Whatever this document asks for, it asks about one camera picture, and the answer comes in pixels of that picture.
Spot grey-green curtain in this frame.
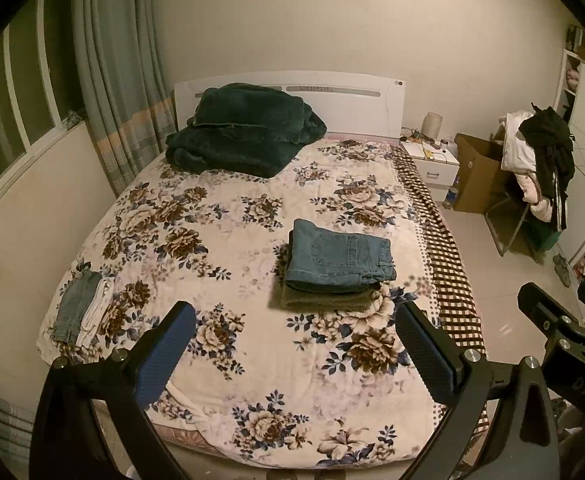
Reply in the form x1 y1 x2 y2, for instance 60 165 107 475
71 0 176 199

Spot dark green plush blanket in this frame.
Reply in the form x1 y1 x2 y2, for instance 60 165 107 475
165 82 328 179

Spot white jacket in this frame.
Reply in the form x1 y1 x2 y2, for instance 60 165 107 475
499 111 548 174

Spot cardboard box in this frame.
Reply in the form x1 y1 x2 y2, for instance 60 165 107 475
451 132 517 215

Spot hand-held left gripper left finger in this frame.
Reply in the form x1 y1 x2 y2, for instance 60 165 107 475
30 301 198 480

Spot olive green folded pants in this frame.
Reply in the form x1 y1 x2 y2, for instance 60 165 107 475
268 245 386 312

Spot bed with floral cover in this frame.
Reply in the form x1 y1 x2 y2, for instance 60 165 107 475
36 132 473 471

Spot window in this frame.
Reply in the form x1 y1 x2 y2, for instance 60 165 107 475
0 0 87 203

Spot blue jeans pants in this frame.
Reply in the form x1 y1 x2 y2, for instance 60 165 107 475
285 219 397 295

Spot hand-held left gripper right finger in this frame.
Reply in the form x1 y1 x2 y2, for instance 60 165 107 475
395 302 561 480

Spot white headboard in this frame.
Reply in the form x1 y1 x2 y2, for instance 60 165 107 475
172 71 406 139

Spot brown checked sheet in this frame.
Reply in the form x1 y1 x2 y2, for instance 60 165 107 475
390 142 492 433

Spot white nightstand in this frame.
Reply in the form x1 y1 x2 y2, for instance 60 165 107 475
399 137 461 204

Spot cream jar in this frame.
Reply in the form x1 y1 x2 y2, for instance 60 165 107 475
421 111 444 140

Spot light denim folded pants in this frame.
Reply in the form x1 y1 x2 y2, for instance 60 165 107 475
50 270 103 345

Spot metal chair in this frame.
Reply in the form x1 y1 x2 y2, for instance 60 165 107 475
485 170 563 264

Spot grey shoe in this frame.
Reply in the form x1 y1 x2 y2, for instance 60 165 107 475
553 254 574 289

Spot pink garment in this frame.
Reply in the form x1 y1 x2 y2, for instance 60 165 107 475
521 170 559 222

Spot black garment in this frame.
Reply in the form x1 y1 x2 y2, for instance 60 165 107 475
517 105 576 232

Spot white folded garment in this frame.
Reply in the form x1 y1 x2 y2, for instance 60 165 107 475
75 277 116 350

